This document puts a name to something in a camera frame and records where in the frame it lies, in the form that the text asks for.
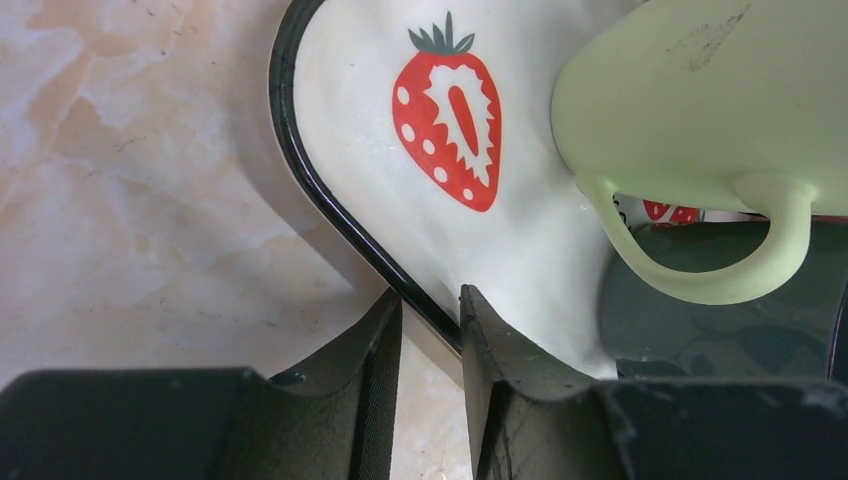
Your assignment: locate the dark green mug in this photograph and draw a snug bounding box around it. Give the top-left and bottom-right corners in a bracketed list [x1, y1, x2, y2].
[599, 220, 847, 382]

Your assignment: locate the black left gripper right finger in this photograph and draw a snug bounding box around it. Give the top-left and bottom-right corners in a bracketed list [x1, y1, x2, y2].
[459, 285, 847, 479]

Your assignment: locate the white strawberry tray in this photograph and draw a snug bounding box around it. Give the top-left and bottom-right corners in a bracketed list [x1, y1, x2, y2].
[268, 0, 757, 380]

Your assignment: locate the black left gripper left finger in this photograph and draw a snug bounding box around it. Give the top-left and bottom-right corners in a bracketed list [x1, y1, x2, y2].
[1, 290, 402, 479]

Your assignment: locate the light green mug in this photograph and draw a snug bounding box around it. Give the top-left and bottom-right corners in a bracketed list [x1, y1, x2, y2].
[551, 1, 847, 305]

